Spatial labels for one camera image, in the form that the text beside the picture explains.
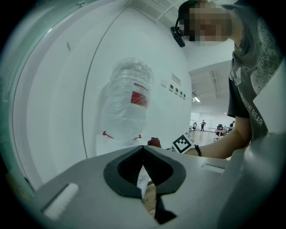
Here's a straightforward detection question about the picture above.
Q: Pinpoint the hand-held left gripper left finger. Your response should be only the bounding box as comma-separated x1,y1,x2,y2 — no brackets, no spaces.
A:
33,144,156,229

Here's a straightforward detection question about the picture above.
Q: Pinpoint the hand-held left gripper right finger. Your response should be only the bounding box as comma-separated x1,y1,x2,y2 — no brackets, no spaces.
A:
143,144,233,229

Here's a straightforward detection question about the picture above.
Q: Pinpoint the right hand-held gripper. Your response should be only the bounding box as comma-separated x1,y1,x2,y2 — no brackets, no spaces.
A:
171,131,197,155

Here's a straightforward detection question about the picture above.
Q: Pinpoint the person's right forearm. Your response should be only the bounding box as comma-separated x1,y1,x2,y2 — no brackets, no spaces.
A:
187,115,252,160

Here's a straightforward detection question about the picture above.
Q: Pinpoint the clear plastic bag of bottles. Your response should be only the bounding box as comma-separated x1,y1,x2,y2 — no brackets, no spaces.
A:
99,57,155,147

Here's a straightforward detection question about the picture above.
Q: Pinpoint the dark grey printed T-shirt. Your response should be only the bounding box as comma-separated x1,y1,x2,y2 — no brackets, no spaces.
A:
227,0,282,144

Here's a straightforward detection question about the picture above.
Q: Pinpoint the person's head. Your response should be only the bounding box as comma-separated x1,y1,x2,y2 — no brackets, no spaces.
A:
189,0,233,47

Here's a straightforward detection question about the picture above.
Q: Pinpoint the wall sign plate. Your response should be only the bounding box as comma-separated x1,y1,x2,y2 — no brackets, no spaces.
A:
171,72,182,85

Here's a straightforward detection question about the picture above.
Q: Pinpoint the black head-mounted camera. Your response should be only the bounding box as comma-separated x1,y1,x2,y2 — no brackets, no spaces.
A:
170,13,186,48

